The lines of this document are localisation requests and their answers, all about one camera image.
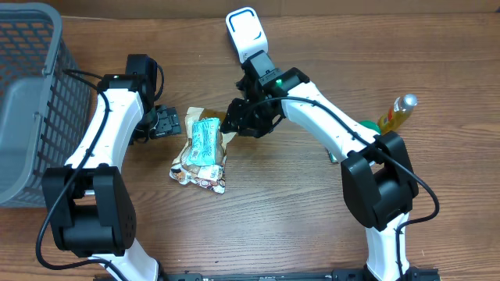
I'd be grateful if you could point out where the teal tissue packet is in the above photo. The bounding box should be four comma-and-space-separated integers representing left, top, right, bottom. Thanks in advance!
187, 118, 220, 166

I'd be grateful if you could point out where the brown white snack bag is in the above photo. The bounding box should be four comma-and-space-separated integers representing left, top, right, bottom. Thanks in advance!
170, 107, 235, 194

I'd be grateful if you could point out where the small teal carton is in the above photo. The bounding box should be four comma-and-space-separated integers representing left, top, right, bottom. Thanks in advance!
328, 151, 338, 163

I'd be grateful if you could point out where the yellow dish soap bottle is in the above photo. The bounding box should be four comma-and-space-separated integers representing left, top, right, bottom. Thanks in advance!
377, 94, 418, 134

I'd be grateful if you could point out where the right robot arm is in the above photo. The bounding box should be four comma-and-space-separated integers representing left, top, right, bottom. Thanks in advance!
220, 51, 418, 280

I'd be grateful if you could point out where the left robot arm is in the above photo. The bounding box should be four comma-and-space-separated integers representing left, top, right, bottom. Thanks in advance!
35, 54, 181, 280

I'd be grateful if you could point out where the grey plastic shopping basket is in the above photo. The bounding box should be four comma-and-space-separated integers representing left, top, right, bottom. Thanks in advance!
1, 2, 91, 208

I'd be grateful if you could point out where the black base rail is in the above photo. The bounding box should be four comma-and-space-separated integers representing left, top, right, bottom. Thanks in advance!
93, 267, 442, 281

